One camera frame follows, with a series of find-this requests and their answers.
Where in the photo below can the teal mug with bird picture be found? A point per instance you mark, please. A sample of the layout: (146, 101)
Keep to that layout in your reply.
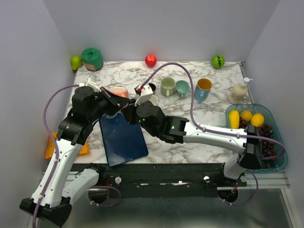
(182, 88)

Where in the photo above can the green striped ball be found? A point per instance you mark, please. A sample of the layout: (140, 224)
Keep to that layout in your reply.
(218, 61)

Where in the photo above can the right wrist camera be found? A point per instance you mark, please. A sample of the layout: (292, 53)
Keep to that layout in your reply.
(144, 93)

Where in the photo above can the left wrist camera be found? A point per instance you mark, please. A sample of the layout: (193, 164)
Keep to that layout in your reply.
(92, 83)

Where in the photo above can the cream lotion pump bottle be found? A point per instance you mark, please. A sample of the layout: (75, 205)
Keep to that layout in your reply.
(239, 91)

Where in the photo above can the yellow-green pear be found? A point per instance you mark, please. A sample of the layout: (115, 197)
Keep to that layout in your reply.
(76, 62)

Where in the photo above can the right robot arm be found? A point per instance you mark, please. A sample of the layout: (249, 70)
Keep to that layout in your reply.
(244, 143)

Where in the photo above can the orange fruit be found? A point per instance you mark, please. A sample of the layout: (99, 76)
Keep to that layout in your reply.
(246, 115)

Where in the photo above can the yellow lemon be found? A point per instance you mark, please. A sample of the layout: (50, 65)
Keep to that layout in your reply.
(257, 120)

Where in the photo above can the dark teal upside-down mug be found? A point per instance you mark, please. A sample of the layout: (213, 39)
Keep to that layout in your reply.
(154, 100)

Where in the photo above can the yellow mango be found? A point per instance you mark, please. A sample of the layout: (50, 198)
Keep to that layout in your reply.
(234, 118)

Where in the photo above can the green wrapped cylinder package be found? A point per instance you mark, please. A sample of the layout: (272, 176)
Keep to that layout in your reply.
(92, 59)

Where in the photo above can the red apple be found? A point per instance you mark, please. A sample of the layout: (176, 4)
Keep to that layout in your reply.
(150, 61)

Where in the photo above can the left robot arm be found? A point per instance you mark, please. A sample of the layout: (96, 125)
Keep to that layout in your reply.
(53, 199)

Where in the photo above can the light blue small mug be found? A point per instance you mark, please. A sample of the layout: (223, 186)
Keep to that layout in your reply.
(110, 116)

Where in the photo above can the brown striped mug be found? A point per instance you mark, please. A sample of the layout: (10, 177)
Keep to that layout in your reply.
(153, 87)

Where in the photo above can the orange snack bag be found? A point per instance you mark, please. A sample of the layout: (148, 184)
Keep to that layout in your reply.
(50, 149)

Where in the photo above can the blue mug with gold pattern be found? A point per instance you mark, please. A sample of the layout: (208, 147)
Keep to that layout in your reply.
(202, 89)

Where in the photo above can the pink cup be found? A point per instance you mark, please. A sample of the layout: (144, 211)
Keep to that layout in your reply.
(119, 91)

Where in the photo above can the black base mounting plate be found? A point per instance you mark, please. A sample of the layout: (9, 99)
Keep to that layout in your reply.
(164, 180)

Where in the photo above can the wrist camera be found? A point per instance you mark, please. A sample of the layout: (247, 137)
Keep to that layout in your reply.
(144, 93)
(92, 83)

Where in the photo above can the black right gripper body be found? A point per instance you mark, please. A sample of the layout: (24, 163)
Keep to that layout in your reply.
(133, 117)

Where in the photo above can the pale green mug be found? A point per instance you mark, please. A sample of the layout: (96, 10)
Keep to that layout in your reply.
(167, 87)

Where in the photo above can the dark blue tray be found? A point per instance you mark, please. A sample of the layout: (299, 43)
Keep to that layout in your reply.
(122, 142)

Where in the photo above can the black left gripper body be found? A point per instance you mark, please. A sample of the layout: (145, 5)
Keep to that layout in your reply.
(106, 103)

